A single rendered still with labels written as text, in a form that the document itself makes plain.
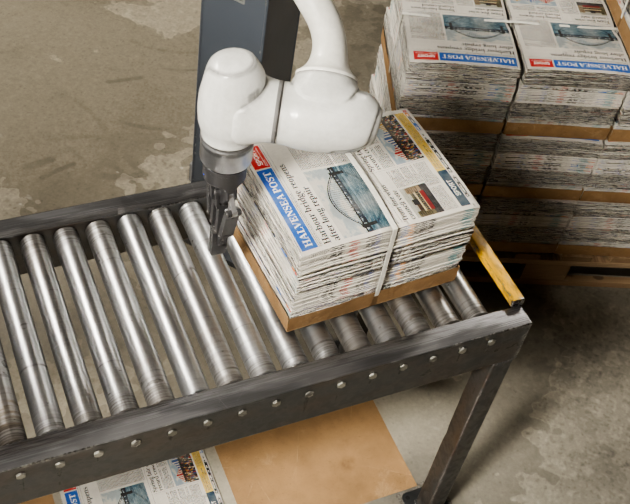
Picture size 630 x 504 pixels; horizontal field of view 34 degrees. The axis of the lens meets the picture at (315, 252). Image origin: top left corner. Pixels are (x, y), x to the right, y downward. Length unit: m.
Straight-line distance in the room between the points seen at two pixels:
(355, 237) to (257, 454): 1.04
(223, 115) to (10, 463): 0.67
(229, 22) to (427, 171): 0.82
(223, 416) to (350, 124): 0.58
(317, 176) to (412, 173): 0.18
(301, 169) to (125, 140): 1.61
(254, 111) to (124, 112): 1.96
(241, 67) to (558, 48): 1.29
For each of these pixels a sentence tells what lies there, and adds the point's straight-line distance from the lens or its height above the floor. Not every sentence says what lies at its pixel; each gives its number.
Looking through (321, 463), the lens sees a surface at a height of 0.00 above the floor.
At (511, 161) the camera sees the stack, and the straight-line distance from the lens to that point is 2.81.
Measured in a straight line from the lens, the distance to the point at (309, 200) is 1.83.
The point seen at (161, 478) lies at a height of 0.01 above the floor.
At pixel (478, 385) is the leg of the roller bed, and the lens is 2.21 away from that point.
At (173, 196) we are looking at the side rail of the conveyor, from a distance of 2.13.
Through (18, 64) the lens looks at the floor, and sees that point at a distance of 3.73.
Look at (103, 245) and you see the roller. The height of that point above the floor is 0.80.
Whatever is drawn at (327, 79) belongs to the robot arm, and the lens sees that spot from 1.61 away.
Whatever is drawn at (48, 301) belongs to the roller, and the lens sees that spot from 1.96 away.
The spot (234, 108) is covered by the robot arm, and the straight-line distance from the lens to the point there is 1.59.
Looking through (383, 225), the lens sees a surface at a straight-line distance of 1.82.
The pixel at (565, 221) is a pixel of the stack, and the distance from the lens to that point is 3.05.
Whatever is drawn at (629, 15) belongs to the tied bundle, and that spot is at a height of 0.89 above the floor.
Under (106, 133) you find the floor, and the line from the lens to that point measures 3.45.
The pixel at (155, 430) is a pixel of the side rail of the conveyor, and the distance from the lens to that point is 1.79.
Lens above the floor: 2.33
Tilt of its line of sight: 48 degrees down
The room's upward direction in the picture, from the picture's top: 11 degrees clockwise
